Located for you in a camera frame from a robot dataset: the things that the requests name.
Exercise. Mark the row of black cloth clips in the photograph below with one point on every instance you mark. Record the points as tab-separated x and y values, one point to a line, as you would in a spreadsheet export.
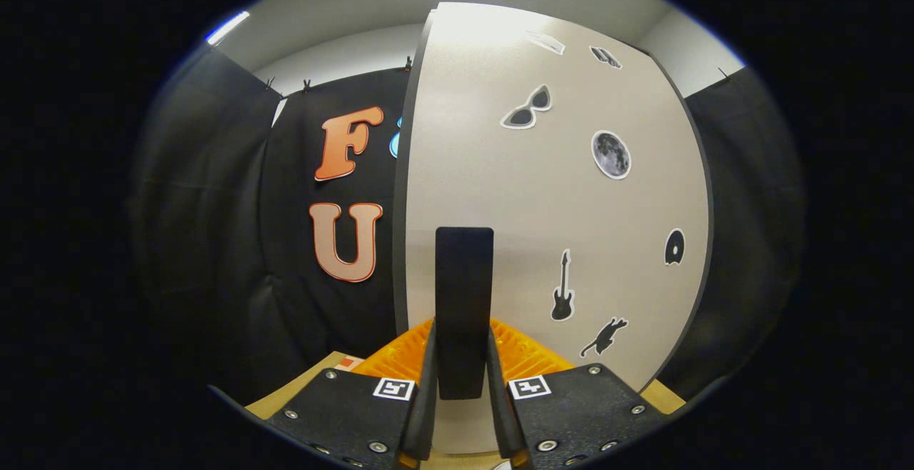
307	86

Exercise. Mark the narrow ceiling light strip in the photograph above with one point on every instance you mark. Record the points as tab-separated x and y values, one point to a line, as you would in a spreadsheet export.
228	27

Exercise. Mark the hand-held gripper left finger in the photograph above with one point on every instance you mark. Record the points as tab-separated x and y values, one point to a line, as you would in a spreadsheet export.
426	398

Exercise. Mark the beige paperback book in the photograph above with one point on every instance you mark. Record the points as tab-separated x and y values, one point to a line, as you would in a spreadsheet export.
348	363

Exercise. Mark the black backdrop cloth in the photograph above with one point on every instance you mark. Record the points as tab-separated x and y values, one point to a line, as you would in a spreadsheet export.
214	241

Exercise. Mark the dark grey shoe cabinet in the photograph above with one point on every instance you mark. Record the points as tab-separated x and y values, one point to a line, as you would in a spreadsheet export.
400	241

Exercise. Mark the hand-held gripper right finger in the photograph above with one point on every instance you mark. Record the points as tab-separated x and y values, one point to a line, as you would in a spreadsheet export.
500	398

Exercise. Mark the beige shoe cabinet door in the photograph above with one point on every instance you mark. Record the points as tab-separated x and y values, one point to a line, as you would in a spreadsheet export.
571	206

